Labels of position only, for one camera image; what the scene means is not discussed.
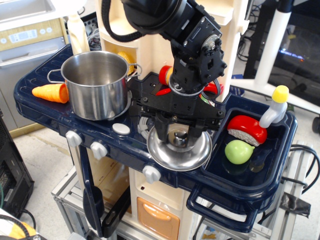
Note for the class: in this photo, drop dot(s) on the grey toy faucet yellow cap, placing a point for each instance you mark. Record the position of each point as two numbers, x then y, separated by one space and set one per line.
277 108

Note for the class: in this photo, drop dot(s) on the cream toy kitchen cabinet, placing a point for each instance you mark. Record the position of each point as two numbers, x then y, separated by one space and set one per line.
153 52

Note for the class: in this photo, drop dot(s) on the red toy sushi piece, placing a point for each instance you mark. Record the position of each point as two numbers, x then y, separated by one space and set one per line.
247 129

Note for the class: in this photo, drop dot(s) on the grey stove knob right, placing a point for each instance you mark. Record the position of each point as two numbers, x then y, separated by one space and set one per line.
151 174

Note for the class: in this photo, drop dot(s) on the black computer case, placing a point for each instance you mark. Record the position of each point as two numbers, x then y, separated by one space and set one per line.
15 180

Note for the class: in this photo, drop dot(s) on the grey stove knob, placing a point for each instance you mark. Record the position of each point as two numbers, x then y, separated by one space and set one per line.
151 174
99 150
73 138

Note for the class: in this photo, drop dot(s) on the grey stove knob middle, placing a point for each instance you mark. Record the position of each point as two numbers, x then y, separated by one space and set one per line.
99 150

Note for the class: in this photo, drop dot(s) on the white stand frame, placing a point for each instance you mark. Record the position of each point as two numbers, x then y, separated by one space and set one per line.
285 50

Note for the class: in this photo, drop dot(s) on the grey oval button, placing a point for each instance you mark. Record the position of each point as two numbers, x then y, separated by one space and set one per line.
121 129

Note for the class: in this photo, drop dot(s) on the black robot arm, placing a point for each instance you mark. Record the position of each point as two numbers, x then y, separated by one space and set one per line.
193 34

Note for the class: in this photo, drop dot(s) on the yellow toy corn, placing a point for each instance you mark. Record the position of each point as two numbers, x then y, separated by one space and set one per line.
128 59

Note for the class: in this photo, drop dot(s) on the grey toy stove burner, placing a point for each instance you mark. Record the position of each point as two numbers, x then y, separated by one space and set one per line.
144 126

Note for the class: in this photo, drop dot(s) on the yellow object bottom left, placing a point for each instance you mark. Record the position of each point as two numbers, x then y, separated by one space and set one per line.
17 233

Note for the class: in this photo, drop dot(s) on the green toy pear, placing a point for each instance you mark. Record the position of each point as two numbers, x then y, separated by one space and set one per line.
238 152

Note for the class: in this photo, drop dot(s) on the aluminium frame cart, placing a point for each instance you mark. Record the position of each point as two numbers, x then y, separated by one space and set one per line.
112 178

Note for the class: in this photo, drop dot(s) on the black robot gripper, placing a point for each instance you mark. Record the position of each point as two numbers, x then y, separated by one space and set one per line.
171 108

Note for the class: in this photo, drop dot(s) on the red toy ketchup bottle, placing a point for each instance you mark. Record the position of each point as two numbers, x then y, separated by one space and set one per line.
166 72

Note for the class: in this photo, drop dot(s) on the grey appliance with display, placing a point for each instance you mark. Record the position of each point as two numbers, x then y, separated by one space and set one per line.
23 47

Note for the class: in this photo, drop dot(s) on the grey stove knob left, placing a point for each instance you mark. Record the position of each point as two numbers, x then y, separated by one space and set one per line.
73 138

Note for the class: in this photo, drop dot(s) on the orange toy oven drawer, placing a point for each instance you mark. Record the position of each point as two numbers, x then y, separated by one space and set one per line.
157 219

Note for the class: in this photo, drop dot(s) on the cream toy bottle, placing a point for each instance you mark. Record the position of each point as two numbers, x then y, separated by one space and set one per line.
77 34

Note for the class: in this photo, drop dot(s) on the orange toy carrot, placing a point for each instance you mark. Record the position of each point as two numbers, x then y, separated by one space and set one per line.
57 92

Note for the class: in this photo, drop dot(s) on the navy toy kitchen counter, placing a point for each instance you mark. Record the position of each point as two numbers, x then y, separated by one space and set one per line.
230 186

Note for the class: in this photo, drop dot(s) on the stainless steel pot lid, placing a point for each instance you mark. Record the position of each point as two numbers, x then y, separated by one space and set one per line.
178 152

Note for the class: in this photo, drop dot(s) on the red toy chili pepper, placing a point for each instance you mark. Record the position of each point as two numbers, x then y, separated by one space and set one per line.
168 90

